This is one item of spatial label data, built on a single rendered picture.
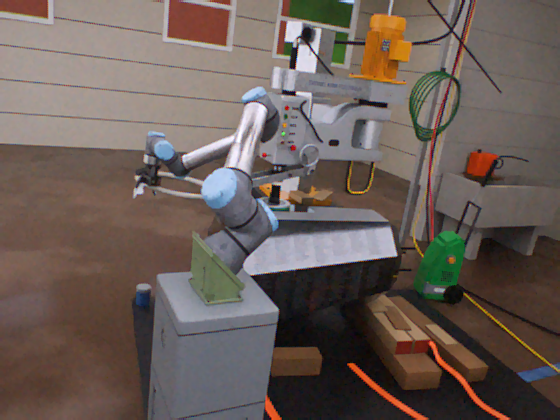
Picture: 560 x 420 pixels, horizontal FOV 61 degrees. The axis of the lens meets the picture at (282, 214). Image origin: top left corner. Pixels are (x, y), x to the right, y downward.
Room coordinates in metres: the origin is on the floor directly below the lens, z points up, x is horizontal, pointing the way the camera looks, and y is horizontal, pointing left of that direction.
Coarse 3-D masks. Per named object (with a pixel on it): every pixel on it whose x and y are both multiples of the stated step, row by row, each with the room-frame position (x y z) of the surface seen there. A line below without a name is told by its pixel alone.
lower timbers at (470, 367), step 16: (400, 304) 3.40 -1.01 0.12; (352, 320) 3.20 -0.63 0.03; (416, 320) 3.17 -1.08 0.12; (368, 336) 2.95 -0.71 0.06; (432, 336) 2.97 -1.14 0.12; (384, 352) 2.72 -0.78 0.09; (432, 352) 2.92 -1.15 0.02; (448, 352) 2.80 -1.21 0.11; (464, 352) 2.81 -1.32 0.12; (400, 368) 2.53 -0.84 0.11; (416, 368) 2.52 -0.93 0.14; (432, 368) 2.54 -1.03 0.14; (464, 368) 2.66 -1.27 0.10; (480, 368) 2.66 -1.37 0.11; (400, 384) 2.49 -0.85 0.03; (416, 384) 2.48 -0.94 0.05; (432, 384) 2.52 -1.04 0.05
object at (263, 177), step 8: (288, 168) 3.14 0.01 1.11; (296, 168) 3.17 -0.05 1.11; (304, 168) 3.07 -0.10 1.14; (256, 176) 3.03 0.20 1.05; (264, 176) 3.05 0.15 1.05; (272, 176) 2.96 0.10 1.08; (280, 176) 2.99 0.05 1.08; (288, 176) 3.01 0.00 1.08; (296, 176) 3.05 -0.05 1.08; (256, 184) 2.91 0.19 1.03
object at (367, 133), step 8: (360, 120) 3.31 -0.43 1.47; (368, 120) 3.30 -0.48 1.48; (376, 120) 3.30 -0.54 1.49; (360, 128) 3.31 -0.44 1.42; (368, 128) 3.28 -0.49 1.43; (376, 128) 3.29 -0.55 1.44; (360, 136) 3.30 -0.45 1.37; (368, 136) 3.28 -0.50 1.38; (376, 136) 3.30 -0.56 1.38; (360, 144) 3.28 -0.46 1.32; (368, 144) 3.28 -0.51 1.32; (376, 144) 3.31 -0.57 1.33
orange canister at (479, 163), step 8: (472, 152) 5.56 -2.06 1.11; (480, 152) 5.52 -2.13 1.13; (472, 160) 5.53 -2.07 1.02; (480, 160) 5.45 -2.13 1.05; (488, 160) 5.51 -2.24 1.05; (472, 168) 5.50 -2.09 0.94; (480, 168) 5.46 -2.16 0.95; (488, 168) 5.52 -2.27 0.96; (464, 176) 5.51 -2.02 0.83; (472, 176) 5.42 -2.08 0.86; (480, 176) 5.49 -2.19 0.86; (496, 176) 5.65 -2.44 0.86
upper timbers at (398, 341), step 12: (384, 300) 3.18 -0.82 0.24; (360, 312) 3.10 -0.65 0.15; (372, 324) 2.93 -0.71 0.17; (384, 324) 2.82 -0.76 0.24; (384, 336) 2.77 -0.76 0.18; (396, 336) 2.68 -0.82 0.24; (408, 336) 2.71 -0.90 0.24; (420, 336) 2.73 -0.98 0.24; (396, 348) 2.63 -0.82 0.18; (408, 348) 2.66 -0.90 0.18; (420, 348) 2.69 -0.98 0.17
